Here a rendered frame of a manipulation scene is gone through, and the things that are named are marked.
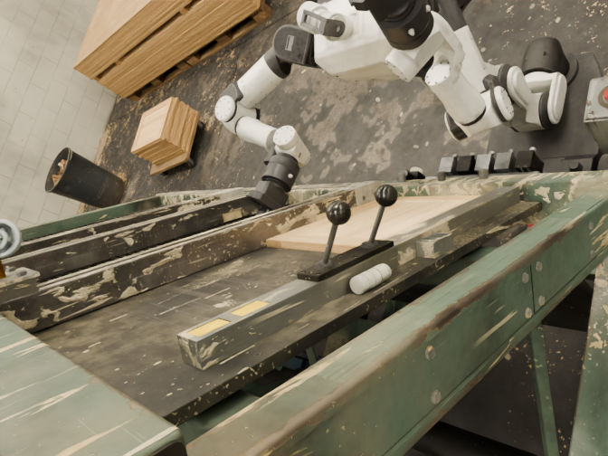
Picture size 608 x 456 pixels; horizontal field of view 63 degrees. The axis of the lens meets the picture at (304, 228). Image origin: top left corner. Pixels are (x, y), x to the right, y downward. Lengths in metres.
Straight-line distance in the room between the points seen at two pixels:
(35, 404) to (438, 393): 0.39
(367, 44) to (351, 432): 0.97
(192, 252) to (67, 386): 0.69
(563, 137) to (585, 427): 1.30
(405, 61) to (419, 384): 0.63
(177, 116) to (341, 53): 3.34
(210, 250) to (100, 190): 4.50
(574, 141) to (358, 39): 1.21
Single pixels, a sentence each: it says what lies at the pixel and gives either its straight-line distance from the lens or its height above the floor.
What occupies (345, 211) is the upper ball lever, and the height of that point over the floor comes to 1.53.
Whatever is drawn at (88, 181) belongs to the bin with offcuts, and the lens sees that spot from 5.55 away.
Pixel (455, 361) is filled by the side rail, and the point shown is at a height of 1.50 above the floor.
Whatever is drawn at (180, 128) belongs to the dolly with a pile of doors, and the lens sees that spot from 4.54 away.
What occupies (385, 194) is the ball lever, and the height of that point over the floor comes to 1.44.
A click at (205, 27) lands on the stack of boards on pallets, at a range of 5.13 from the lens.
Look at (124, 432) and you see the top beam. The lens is 0.37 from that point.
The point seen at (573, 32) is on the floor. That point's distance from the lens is 2.80.
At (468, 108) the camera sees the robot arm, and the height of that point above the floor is 1.23.
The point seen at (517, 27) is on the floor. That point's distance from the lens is 2.97.
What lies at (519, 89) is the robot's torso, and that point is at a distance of 1.90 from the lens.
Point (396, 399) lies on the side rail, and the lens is 0.52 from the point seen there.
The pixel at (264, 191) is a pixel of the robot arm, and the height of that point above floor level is 1.29.
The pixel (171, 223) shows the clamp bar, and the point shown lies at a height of 1.31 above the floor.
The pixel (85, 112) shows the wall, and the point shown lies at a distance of 7.07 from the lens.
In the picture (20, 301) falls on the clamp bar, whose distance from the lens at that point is 1.00.
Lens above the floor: 2.03
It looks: 41 degrees down
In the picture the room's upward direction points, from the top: 62 degrees counter-clockwise
